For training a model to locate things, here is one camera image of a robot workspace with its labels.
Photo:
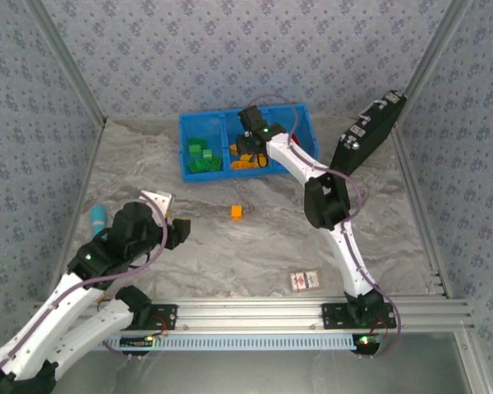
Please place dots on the orange wedge lego piece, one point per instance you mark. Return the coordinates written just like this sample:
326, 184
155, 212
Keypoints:
234, 148

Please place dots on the orange tall lego brick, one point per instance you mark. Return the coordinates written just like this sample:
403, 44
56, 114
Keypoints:
246, 157

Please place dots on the green long lego brick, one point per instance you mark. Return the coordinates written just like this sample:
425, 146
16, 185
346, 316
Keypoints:
215, 163
197, 166

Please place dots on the small green lego brick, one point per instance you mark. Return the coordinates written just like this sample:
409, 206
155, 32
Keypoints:
207, 154

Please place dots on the red lego brick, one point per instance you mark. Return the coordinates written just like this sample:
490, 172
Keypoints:
294, 138

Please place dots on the green square lego brick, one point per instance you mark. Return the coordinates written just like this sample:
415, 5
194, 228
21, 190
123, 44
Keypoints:
196, 147

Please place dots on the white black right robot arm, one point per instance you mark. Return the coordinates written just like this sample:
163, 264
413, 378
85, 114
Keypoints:
349, 262

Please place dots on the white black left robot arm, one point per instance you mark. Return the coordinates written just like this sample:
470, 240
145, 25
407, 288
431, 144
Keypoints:
37, 328

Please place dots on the light blue tube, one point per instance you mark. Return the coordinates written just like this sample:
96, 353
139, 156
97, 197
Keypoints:
98, 217

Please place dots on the blue three-compartment bin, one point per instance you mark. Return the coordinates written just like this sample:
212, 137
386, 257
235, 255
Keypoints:
205, 123

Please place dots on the orange lego cube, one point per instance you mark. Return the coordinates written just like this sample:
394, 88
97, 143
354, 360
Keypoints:
237, 212

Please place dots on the black hard case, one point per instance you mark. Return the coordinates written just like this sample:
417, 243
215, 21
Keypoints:
365, 139

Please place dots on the playing card pack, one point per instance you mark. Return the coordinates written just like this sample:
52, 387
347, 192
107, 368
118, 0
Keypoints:
305, 280

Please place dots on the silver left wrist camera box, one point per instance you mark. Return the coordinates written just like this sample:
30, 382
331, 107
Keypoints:
160, 201

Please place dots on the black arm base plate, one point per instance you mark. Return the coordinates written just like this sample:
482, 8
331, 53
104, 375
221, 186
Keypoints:
333, 317
164, 317

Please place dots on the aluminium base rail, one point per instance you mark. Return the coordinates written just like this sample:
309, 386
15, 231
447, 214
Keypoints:
250, 316

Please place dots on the aluminium corner post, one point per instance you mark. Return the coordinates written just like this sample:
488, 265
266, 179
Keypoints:
67, 57
440, 41

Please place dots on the aluminium table side rail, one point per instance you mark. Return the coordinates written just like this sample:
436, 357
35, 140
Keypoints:
431, 246

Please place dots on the aluminium lower frame leg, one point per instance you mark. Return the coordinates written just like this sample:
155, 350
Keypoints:
474, 365

